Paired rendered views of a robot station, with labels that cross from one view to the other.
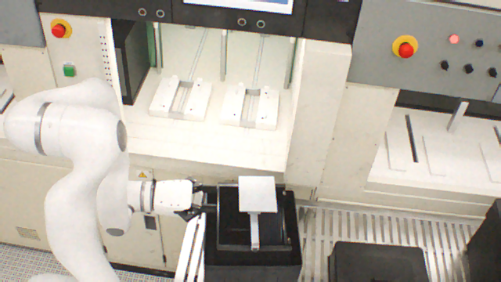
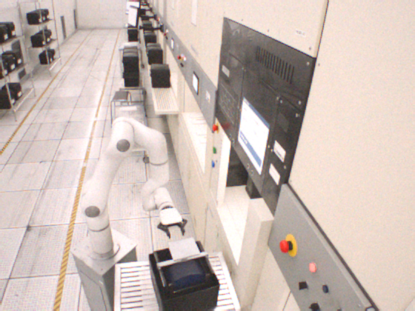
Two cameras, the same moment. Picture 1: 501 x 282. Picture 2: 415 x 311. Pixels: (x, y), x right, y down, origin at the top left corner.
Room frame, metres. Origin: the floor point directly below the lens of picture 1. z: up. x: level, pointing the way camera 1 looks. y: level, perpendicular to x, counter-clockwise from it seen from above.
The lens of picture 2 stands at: (0.61, -0.90, 2.10)
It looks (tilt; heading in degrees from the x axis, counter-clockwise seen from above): 31 degrees down; 73
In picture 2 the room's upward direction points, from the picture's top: 4 degrees clockwise
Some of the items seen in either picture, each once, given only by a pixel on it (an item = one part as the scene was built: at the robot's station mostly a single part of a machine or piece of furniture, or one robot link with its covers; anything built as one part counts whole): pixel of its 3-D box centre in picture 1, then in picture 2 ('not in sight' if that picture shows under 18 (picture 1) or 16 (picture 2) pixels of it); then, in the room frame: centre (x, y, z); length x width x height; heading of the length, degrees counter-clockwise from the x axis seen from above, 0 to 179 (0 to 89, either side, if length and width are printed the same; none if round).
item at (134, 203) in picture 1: (118, 197); (162, 200); (0.76, 0.34, 1.06); 0.13 x 0.09 x 0.08; 95
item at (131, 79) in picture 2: not in sight; (131, 77); (0.75, 4.16, 0.59); 0.30 x 0.28 x 0.26; 87
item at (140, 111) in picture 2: not in sight; (131, 132); (0.68, 2.79, 0.24); 0.97 x 0.52 x 0.48; 90
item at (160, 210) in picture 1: (171, 197); (170, 218); (0.78, 0.20, 1.06); 0.11 x 0.10 x 0.07; 95
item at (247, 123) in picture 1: (250, 105); not in sight; (1.39, 0.01, 0.89); 0.22 x 0.21 x 0.04; 177
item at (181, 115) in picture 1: (182, 97); not in sight; (1.40, 0.28, 0.89); 0.22 x 0.21 x 0.04; 177
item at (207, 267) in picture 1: (250, 241); (182, 280); (0.80, -0.03, 0.85); 0.28 x 0.28 x 0.17; 5
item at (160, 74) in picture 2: not in sight; (160, 75); (1.10, 3.05, 0.93); 0.30 x 0.28 x 0.26; 84
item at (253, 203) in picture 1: (251, 226); (182, 269); (0.80, -0.03, 0.93); 0.24 x 0.20 x 0.32; 5
